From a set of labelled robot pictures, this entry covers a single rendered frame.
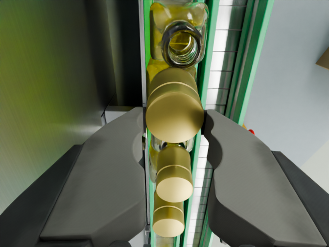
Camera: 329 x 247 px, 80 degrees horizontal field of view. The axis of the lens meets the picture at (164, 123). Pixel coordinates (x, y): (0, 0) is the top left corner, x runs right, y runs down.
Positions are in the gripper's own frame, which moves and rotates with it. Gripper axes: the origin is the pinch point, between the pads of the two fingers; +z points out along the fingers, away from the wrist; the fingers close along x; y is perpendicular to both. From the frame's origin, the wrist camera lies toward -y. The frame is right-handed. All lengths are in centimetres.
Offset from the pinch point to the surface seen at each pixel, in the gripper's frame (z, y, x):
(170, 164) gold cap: 3.0, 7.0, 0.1
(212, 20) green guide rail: 21.1, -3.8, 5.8
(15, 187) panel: -0.4, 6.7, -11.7
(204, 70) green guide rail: 21.2, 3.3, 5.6
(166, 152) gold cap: 4.9, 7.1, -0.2
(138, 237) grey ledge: 30, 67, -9
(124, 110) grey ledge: 30.3, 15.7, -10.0
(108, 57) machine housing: 39.1, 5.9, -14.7
